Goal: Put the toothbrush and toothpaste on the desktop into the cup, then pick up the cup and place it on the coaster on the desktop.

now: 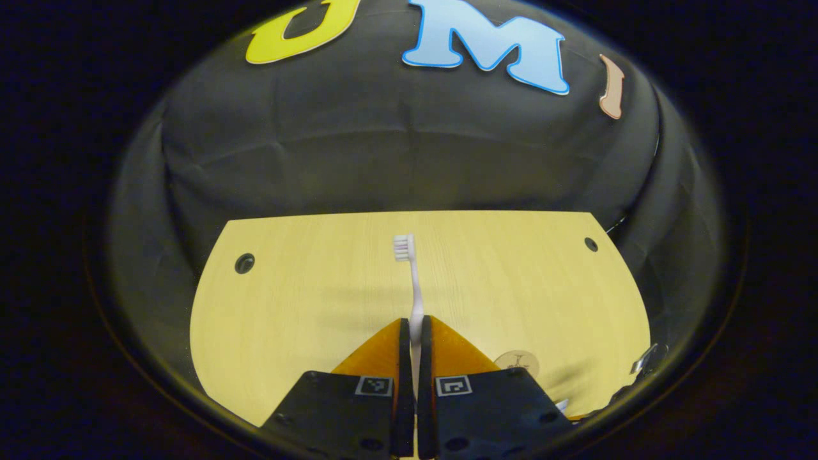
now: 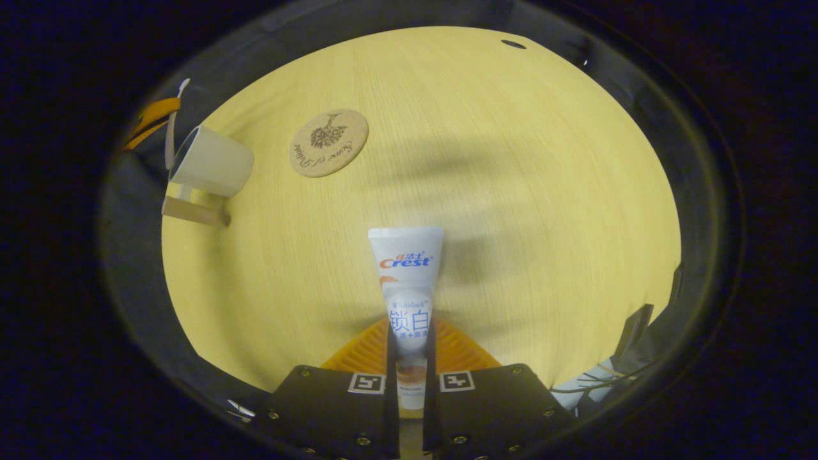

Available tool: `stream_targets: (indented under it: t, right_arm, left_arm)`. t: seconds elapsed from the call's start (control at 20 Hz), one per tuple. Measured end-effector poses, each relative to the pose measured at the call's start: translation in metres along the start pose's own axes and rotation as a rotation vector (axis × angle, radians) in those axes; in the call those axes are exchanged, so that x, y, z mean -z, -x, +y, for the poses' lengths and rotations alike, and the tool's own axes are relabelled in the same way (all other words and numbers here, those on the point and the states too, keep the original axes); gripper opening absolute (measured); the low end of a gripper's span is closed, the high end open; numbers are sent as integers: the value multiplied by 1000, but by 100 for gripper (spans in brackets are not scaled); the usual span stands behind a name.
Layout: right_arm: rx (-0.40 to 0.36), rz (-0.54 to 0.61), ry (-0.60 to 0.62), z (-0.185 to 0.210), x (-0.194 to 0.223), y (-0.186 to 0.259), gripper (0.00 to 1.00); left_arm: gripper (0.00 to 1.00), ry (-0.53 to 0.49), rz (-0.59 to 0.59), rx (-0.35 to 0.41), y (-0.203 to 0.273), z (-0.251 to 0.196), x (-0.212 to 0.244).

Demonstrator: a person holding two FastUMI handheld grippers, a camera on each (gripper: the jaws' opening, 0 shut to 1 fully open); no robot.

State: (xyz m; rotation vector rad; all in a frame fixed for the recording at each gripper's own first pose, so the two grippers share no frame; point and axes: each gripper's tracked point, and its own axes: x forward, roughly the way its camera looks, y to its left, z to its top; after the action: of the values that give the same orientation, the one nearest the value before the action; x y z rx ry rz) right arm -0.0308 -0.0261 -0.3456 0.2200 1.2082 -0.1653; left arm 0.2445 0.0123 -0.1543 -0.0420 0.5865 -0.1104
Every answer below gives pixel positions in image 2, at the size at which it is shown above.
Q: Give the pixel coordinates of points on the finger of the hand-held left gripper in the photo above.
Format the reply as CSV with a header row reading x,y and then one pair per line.
x,y
153,115

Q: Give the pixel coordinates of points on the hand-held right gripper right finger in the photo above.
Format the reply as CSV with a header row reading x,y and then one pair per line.
x,y
432,421

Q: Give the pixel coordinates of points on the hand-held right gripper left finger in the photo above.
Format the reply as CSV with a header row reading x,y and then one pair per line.
x,y
392,421

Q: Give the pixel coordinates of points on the white cup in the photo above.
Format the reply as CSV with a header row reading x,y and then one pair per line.
x,y
214,163

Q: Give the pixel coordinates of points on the white toothpaste tube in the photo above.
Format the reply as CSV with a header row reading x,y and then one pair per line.
x,y
406,281

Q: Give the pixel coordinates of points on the round cork coaster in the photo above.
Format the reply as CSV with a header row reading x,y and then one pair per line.
x,y
329,144

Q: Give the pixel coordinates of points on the light wooden desktop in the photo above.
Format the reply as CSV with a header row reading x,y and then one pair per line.
x,y
511,191

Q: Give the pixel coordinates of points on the pale cloth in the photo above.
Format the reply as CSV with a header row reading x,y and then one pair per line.
x,y
591,383

